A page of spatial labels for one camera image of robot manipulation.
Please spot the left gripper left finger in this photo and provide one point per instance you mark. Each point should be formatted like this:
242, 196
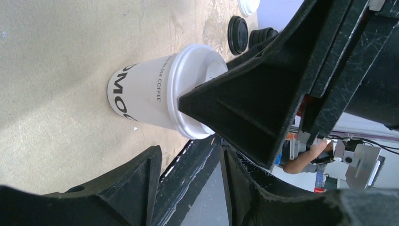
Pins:
124, 196

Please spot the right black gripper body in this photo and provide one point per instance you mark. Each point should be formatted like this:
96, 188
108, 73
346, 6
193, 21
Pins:
356, 66

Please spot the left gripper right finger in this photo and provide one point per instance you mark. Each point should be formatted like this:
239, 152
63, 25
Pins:
255, 197

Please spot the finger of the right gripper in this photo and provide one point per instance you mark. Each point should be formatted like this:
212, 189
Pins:
253, 105
256, 51

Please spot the single white paper cup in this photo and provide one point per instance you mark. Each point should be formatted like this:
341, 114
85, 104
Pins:
139, 92

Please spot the stacked black cup lids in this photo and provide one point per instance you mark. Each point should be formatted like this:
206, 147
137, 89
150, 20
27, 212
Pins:
257, 36

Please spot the black cup lid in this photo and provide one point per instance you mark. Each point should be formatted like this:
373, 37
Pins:
237, 33

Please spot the person in background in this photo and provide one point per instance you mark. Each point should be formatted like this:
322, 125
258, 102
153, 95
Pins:
303, 162

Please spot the grey background equipment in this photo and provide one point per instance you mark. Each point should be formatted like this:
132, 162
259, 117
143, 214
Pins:
364, 163

